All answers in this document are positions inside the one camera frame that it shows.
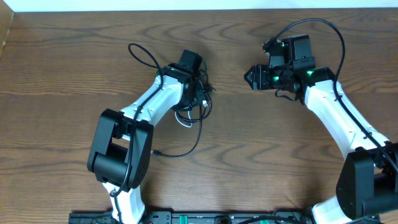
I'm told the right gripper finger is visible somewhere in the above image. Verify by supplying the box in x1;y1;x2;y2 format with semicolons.
244;65;255;80
245;78;254;90

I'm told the white usb cable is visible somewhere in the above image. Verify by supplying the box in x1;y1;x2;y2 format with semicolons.
174;99;208;128

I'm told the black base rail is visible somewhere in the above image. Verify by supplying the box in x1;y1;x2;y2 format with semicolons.
68;211;382;224

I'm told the black usb cable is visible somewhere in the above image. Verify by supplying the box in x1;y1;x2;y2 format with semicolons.
151;60;217;159

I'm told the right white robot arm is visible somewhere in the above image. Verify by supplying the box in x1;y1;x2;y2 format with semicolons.
244;35;397;223

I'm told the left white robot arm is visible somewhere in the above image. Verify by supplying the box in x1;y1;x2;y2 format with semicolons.
87;50;209;223

